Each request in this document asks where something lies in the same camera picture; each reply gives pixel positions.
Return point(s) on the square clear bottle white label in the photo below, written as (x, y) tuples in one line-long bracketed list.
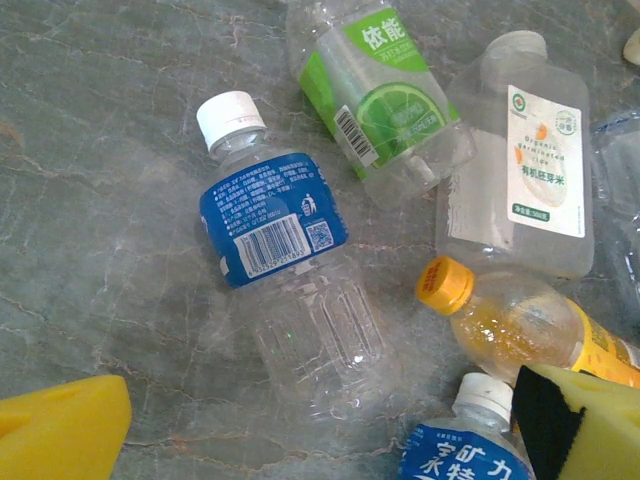
[(545, 165)]

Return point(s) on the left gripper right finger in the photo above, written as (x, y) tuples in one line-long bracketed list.
[(600, 430)]

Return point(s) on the blue label bottle white cap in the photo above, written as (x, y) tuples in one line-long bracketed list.
[(280, 220), (465, 450)]

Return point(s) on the crushed clear bluish bottle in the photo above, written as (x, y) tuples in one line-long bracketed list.
[(620, 200)]

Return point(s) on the green lime label clear bottle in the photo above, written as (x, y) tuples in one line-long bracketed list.
[(380, 100)]

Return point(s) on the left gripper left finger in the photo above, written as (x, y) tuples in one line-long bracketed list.
[(60, 430)]

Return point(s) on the orange juice bottle yellow cap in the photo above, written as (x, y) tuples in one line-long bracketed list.
[(510, 320)]

